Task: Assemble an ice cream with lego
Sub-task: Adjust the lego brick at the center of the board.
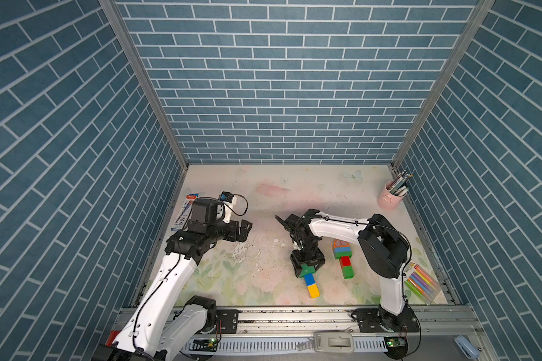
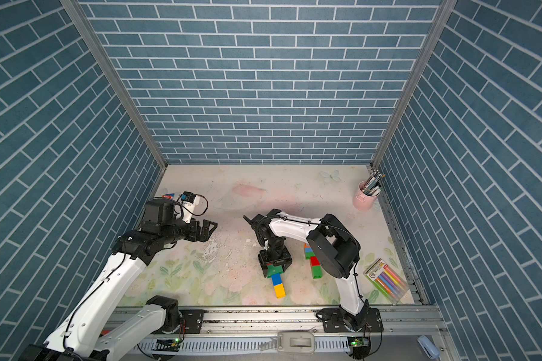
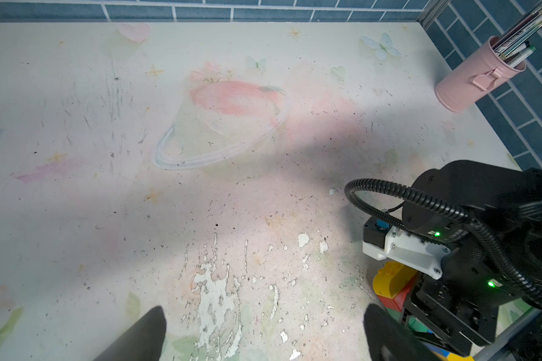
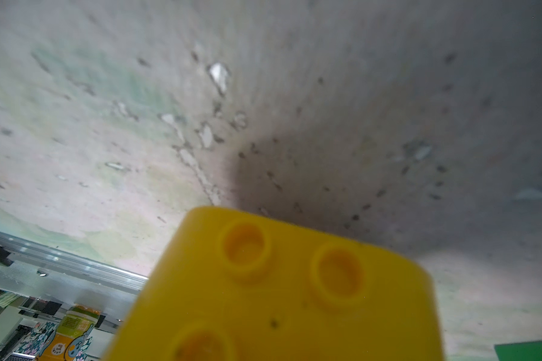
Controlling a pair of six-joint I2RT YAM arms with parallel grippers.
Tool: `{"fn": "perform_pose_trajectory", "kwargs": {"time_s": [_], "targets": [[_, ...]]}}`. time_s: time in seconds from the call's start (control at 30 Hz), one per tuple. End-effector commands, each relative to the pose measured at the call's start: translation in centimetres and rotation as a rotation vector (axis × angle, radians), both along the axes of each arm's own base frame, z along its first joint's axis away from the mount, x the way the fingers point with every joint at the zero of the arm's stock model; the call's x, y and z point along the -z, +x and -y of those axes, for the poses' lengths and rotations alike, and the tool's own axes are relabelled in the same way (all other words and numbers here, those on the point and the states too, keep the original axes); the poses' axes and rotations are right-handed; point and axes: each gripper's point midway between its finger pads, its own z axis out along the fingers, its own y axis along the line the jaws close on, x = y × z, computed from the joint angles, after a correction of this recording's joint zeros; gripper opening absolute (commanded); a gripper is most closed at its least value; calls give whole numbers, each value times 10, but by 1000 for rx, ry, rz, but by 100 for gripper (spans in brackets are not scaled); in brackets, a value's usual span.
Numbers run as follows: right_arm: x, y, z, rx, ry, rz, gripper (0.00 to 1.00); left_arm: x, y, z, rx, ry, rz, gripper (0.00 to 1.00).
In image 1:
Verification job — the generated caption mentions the green small square lego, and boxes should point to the green small square lego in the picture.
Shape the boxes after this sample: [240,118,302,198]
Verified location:
[341,266,355,279]

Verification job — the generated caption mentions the dark blue square lego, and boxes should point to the dark blue square lego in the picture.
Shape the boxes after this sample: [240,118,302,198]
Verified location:
[304,273,316,287]

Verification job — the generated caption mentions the pink pen cup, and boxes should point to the pink pen cup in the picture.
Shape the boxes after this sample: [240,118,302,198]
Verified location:
[376,180,407,211]

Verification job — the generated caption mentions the green long lego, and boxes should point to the green long lego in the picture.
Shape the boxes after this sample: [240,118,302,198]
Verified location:
[296,263,316,278]
[334,251,352,260]

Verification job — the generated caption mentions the light blue object corner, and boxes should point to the light blue object corner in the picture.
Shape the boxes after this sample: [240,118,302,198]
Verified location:
[454,335,480,360]

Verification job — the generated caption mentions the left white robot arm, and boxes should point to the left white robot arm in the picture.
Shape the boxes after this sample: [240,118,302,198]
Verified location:
[92,192,252,360]

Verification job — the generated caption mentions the red tool on rail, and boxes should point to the red tool on rail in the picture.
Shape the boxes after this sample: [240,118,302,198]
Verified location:
[105,330,120,347]

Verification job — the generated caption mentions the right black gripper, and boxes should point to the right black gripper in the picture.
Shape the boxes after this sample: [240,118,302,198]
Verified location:
[288,239,322,276]

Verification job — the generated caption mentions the light blue long lego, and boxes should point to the light blue long lego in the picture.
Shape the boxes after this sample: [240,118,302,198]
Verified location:
[334,247,352,254]

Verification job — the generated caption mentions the pen package box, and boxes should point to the pen package box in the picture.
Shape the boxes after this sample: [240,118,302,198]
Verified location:
[170,193,199,232]

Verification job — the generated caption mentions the coloured marker pack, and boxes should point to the coloured marker pack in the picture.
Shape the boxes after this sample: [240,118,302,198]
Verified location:
[404,263,441,305]

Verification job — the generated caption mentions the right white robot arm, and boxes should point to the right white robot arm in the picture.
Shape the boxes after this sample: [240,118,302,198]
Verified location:
[275,209,421,333]

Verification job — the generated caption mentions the pens in cup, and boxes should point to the pens in cup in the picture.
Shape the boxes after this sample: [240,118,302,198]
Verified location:
[387,171,413,196]

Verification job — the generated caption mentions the grey clamp handle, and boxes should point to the grey clamp handle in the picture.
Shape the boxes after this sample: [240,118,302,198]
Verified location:
[295,332,355,354]

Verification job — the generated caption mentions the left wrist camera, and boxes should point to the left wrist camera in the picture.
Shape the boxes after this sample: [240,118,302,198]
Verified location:
[219,191,236,224]

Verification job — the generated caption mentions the orange half-round lego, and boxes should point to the orange half-round lego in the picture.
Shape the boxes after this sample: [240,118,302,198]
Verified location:
[333,239,350,249]

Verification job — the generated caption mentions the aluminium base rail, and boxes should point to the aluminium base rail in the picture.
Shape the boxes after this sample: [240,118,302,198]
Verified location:
[112,304,484,357]

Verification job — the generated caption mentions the yellow square lego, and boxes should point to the yellow square lego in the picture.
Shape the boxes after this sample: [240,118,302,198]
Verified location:
[307,284,321,299]

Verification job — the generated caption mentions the red small lego brick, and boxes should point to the red small lego brick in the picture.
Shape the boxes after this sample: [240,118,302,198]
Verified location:
[340,257,352,268]

